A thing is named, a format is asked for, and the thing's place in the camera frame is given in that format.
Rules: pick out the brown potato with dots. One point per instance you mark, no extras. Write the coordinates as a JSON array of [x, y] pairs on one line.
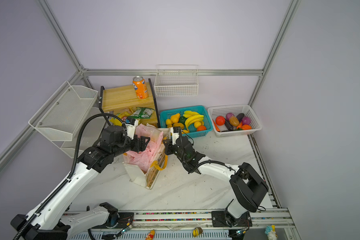
[[234, 121]]

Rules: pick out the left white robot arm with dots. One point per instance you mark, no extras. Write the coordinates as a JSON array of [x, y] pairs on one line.
[[46, 221]]

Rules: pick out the yellow banana bunch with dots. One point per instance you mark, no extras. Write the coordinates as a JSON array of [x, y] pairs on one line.
[[192, 117]]

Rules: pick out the white canvas tote bag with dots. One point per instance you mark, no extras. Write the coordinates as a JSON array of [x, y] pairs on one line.
[[144, 167]]

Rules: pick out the white mesh two-tier rack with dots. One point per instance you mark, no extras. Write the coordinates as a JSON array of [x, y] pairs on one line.
[[59, 120]]

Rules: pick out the yellow pear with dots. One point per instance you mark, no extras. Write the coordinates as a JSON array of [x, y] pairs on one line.
[[175, 118]]

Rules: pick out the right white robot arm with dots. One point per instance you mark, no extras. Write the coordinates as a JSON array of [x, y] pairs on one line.
[[248, 186]]

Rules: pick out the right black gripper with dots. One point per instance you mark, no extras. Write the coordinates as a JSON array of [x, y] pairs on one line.
[[169, 145]]

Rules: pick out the orange soda can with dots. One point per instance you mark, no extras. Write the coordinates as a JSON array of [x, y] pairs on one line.
[[140, 87]]

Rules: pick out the dark purple eggplant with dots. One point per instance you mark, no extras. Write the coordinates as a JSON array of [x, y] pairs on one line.
[[229, 126]]

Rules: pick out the white wire wall basket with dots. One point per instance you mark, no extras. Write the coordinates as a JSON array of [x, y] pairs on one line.
[[177, 81]]

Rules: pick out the teal plastic fruit basket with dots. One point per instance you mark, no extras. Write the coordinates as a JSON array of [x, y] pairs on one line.
[[164, 115]]

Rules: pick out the purple round vegetable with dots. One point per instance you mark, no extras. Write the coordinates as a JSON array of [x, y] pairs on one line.
[[246, 120]]

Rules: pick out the white plastic vegetable basket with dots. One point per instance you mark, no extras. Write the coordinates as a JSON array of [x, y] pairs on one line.
[[215, 112]]

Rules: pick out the red tomato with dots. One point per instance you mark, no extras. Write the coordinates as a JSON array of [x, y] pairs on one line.
[[220, 121]]

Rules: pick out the wooden three-tier shelf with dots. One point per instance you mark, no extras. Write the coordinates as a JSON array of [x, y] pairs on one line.
[[120, 98]]

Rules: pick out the green snack bag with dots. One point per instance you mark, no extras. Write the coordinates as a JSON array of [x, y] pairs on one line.
[[142, 113]]

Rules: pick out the dark green round fruit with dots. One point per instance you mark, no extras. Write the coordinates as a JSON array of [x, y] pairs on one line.
[[182, 120]]

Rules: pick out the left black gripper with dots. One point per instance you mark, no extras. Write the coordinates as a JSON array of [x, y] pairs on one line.
[[138, 146]]

